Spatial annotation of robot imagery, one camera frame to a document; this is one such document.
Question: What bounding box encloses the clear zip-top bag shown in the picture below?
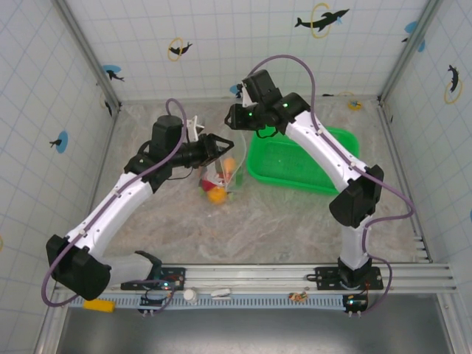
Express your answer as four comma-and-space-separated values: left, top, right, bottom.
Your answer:
197, 134, 248, 206

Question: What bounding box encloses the blue oval shark sticker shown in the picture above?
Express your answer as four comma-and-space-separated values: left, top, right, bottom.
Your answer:
101, 64, 125, 83

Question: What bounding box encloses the white slotted cable duct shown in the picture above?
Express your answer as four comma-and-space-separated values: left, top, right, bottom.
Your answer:
68, 294, 350, 310

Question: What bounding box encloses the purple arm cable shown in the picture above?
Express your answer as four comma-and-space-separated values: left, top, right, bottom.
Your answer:
250, 54, 416, 314
41, 97, 189, 309

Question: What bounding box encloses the aluminium corner post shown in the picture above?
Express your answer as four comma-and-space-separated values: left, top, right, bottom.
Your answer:
51, 0, 122, 111
378, 0, 443, 106

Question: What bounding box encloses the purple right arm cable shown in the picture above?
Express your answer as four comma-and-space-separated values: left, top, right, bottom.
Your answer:
250, 54, 416, 314

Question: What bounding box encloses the small dolphin ring sticker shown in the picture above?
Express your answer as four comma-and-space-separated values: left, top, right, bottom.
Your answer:
167, 36, 193, 62

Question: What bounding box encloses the aluminium mounting rail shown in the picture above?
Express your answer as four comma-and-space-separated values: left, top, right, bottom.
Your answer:
55, 262, 458, 296

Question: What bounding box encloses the seahorse yellow ring sticker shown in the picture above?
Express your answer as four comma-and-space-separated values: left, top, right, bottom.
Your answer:
444, 64, 464, 105

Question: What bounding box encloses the blue patches wall sticker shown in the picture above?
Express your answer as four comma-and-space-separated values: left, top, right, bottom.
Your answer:
401, 20, 427, 52

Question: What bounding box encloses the green plastic tray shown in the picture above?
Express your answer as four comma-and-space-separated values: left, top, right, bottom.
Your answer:
246, 126, 361, 195

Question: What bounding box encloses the orange toy tangerine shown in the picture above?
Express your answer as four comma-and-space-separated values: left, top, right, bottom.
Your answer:
206, 187, 226, 204

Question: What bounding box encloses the yellow block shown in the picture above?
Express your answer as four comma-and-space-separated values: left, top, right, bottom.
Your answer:
83, 298, 116, 313

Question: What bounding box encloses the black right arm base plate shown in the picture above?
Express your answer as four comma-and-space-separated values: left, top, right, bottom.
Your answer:
315, 265, 384, 292

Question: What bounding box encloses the blue oval fish sticker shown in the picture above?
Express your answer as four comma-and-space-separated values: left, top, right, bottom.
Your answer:
49, 131, 70, 154

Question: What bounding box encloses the large dolphin whale ring sticker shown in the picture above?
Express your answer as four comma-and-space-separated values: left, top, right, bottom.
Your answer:
294, 2, 350, 40

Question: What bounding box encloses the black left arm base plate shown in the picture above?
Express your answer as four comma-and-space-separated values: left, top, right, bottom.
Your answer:
120, 267, 187, 292

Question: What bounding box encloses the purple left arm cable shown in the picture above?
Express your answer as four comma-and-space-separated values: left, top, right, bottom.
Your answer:
41, 97, 189, 309

